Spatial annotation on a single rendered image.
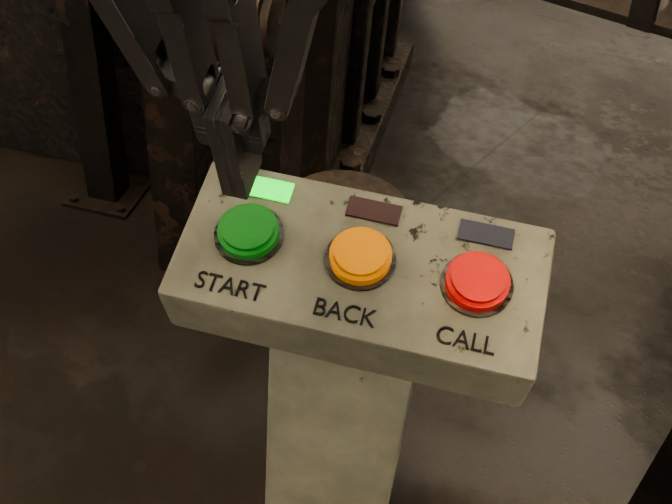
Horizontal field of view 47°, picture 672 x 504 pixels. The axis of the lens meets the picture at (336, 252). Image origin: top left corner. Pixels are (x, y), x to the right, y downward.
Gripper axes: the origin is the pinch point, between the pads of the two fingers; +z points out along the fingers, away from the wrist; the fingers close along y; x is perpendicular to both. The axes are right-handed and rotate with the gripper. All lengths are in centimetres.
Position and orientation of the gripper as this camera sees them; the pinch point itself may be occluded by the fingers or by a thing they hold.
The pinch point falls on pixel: (235, 141)
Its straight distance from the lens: 43.2
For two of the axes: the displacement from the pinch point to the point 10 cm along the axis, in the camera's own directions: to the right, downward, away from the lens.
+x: -2.5, 8.4, -4.8
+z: 0.2, 5.0, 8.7
